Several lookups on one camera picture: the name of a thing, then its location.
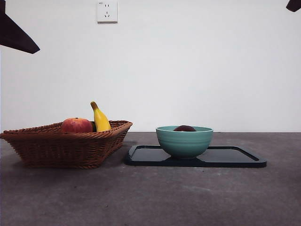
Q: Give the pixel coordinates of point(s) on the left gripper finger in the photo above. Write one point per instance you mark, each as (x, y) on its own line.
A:
(14, 35)

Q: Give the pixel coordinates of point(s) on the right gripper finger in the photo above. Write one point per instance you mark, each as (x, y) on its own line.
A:
(295, 5)

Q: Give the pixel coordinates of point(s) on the yellow banana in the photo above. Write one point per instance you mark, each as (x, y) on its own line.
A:
(101, 120)

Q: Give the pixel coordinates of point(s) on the red orange peach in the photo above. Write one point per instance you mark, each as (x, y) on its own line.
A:
(77, 125)

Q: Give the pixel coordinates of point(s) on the white wall socket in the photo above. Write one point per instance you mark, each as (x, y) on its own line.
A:
(107, 11)

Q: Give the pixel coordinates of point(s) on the dark purple plum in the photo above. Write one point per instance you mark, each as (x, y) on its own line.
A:
(184, 128)

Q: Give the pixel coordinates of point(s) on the brown wicker basket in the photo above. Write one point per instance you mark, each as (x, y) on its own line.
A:
(58, 150)

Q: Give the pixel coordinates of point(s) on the black rectangular tray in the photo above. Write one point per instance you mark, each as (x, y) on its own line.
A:
(145, 157)

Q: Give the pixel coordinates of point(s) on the teal ribbed bowl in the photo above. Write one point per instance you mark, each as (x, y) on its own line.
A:
(184, 143)

